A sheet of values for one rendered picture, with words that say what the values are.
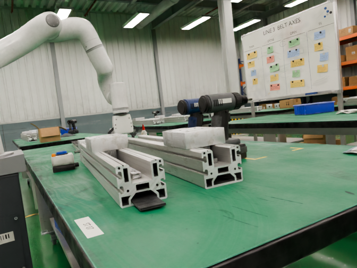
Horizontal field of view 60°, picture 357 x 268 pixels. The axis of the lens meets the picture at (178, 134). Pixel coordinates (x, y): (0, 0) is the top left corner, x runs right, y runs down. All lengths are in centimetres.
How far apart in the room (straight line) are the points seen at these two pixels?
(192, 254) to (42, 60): 1238
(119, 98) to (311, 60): 286
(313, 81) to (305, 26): 66
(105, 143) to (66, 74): 1179
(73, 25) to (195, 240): 132
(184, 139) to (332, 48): 326
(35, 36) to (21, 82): 1102
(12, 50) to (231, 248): 130
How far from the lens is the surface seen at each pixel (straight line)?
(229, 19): 978
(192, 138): 75
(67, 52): 1292
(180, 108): 118
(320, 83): 397
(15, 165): 144
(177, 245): 44
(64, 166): 126
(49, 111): 1248
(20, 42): 154
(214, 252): 41
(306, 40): 410
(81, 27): 161
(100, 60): 160
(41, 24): 151
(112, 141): 94
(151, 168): 64
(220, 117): 100
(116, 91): 160
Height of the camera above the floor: 96
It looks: 4 degrees down
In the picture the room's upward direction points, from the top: 6 degrees counter-clockwise
